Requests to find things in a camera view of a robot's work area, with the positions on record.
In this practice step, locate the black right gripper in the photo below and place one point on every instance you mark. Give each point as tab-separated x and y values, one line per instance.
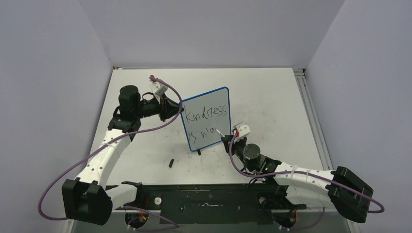
227	140

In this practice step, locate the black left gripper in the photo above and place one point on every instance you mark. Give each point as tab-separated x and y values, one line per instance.
166	109

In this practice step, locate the blue framed whiteboard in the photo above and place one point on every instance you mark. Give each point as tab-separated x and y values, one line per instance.
203	114

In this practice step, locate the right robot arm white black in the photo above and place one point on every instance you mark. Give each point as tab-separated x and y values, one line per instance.
340	189

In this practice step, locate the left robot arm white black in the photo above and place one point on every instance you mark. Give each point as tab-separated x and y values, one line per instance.
86	198

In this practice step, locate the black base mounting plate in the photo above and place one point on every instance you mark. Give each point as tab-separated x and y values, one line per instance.
216	203

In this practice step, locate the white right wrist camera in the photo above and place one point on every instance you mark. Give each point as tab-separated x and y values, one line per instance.
241	130

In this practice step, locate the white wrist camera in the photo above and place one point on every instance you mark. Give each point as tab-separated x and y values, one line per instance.
157	86
241	130

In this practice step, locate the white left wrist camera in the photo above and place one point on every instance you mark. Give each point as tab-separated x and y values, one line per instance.
157	86

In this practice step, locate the aluminium rail right side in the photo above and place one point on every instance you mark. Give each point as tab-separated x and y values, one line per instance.
313	119

